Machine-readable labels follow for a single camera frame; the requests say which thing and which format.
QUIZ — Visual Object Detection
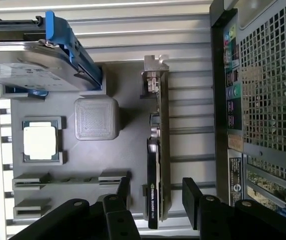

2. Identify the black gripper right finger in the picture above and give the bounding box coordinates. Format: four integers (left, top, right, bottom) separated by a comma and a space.
182, 176, 286, 240

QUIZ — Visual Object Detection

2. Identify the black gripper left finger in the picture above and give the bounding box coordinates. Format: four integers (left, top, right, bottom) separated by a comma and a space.
6, 176, 141, 240

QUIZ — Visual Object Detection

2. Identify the green graphics card black shroud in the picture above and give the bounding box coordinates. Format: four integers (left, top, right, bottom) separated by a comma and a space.
140, 54, 170, 230

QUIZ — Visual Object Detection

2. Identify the grey plastic parts rack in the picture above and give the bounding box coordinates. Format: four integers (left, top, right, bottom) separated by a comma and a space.
0, 62, 171, 222

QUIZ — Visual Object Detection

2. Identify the silver CPU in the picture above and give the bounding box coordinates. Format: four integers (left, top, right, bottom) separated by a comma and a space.
22, 120, 60, 162

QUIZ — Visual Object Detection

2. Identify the open black PC case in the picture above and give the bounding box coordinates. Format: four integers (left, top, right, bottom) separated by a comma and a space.
209, 0, 286, 240

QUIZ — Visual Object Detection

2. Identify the hard disk in blue carrier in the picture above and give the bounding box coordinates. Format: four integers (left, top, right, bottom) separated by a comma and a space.
0, 9, 104, 94

